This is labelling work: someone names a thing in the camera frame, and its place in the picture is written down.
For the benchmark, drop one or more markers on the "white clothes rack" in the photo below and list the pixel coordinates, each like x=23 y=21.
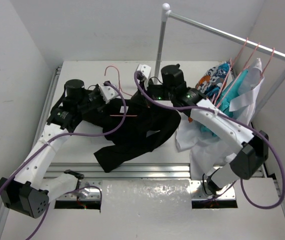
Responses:
x=166 y=13

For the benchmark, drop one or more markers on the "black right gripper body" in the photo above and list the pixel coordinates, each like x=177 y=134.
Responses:
x=158 y=92

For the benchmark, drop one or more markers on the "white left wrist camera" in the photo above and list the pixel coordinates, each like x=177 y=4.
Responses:
x=108 y=91

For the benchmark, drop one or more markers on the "white shirt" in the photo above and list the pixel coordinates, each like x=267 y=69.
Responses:
x=206 y=149

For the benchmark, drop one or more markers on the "black shirt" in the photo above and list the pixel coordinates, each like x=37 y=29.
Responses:
x=145 y=128

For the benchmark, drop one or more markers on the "pink hanger under white shirt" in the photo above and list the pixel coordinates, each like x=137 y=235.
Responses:
x=266 y=65

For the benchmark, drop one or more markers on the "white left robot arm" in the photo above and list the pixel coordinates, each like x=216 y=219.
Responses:
x=26 y=193

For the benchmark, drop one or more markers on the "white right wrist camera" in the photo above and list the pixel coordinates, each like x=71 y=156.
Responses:
x=145 y=70

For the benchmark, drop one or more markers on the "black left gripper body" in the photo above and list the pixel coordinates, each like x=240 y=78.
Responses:
x=98 y=100

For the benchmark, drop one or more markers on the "pink wire hanger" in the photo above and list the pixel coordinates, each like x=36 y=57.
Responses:
x=117 y=77

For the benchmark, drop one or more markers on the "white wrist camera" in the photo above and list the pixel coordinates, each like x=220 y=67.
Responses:
x=108 y=91
x=145 y=70

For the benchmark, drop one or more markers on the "aluminium rail frame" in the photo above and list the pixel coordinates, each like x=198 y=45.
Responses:
x=135 y=126

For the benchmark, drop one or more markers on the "pink hanger under patterned shirt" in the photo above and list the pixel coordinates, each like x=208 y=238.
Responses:
x=232 y=63

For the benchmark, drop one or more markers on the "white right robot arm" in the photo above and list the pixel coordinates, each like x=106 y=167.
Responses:
x=251 y=147

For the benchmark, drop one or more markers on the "white foam board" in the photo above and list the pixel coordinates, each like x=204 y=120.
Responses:
x=150 y=210

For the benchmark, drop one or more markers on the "pink hanger under teal shirt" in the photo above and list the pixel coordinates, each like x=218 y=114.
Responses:
x=236 y=79

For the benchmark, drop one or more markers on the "teal shirt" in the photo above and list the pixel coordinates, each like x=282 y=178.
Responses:
x=235 y=104

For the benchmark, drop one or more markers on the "blue orange patterned shirt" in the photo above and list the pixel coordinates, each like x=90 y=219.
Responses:
x=212 y=80

